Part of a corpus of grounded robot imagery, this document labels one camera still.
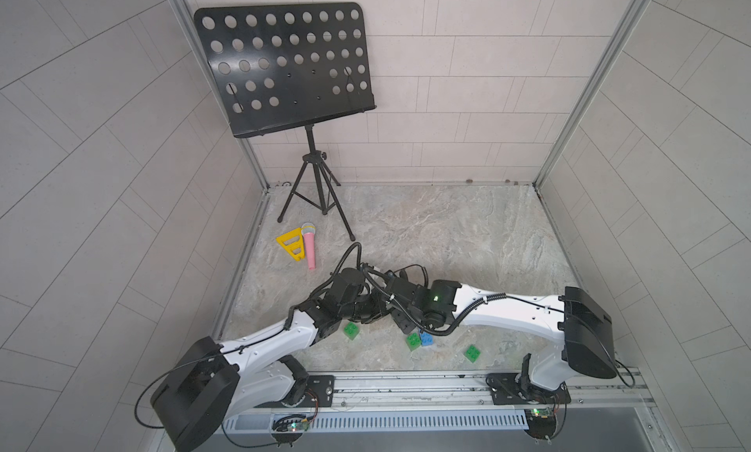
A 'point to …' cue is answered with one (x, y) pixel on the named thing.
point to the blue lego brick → (427, 339)
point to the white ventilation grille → (389, 421)
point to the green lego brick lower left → (351, 330)
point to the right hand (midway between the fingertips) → (400, 317)
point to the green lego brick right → (472, 354)
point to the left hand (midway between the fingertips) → (402, 309)
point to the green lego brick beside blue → (414, 340)
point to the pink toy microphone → (309, 232)
